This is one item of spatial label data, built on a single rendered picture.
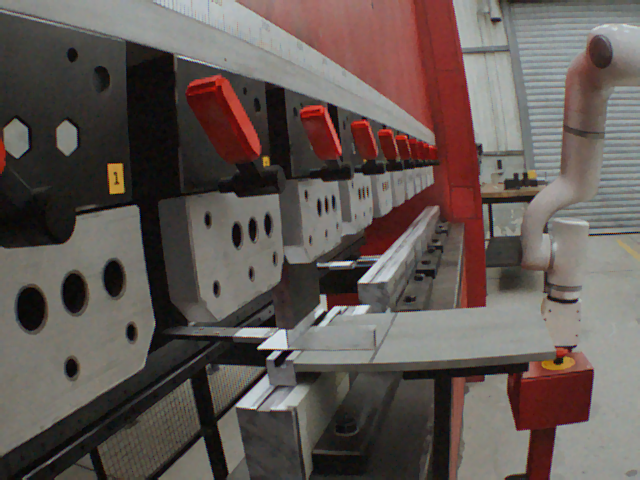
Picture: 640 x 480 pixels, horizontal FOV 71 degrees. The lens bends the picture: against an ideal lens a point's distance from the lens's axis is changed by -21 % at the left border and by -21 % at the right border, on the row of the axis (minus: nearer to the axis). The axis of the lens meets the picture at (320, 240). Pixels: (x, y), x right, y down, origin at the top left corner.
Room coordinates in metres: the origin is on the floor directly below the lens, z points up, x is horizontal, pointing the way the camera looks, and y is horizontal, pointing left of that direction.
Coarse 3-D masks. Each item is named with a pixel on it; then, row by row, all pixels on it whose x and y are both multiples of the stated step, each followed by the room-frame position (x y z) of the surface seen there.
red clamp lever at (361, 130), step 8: (352, 128) 0.66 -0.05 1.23; (360, 128) 0.66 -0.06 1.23; (368, 128) 0.66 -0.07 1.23; (360, 136) 0.66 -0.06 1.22; (368, 136) 0.67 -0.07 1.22; (360, 144) 0.68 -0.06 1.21; (368, 144) 0.67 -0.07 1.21; (360, 152) 0.69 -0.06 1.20; (368, 152) 0.69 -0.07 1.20; (376, 152) 0.69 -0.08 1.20; (368, 160) 0.70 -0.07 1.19; (376, 160) 0.71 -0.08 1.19; (360, 168) 0.72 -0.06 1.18; (368, 168) 0.72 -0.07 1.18; (376, 168) 0.71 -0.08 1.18; (384, 168) 0.71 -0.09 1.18
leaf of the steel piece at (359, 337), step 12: (384, 324) 0.57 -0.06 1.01; (312, 336) 0.59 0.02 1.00; (324, 336) 0.58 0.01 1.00; (336, 336) 0.58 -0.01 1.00; (348, 336) 0.58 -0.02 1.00; (360, 336) 0.57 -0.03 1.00; (372, 336) 0.57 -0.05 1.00; (384, 336) 0.57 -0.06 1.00; (288, 348) 0.55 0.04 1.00; (300, 348) 0.55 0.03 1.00; (312, 348) 0.54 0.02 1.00; (324, 348) 0.54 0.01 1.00; (336, 348) 0.54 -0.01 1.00; (348, 348) 0.53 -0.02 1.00; (360, 348) 0.53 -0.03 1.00; (372, 348) 0.52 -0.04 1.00
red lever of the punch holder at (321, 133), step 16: (304, 112) 0.47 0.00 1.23; (320, 112) 0.46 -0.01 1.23; (304, 128) 0.48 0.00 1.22; (320, 128) 0.47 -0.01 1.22; (320, 144) 0.49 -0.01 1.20; (336, 144) 0.49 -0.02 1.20; (336, 160) 0.51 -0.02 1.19; (320, 176) 0.53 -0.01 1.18; (336, 176) 0.52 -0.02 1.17; (352, 176) 0.52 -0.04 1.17
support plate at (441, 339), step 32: (352, 320) 0.65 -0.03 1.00; (416, 320) 0.61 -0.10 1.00; (448, 320) 0.59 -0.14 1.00; (480, 320) 0.57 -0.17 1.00; (512, 320) 0.55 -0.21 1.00; (320, 352) 0.54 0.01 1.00; (352, 352) 0.52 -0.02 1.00; (384, 352) 0.51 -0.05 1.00; (416, 352) 0.50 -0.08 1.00; (448, 352) 0.49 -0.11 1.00; (480, 352) 0.47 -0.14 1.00; (512, 352) 0.45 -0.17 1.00; (544, 352) 0.44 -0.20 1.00
